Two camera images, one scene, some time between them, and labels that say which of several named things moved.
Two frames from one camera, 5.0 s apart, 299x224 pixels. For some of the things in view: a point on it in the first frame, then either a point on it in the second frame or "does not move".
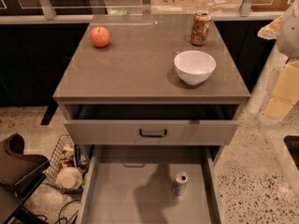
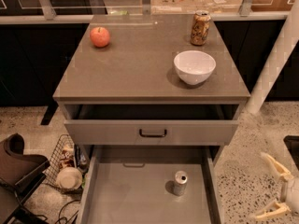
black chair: x=20 y=175 does not move
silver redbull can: x=179 y=183 does not move
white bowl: x=194 y=67 does not move
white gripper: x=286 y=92 → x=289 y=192
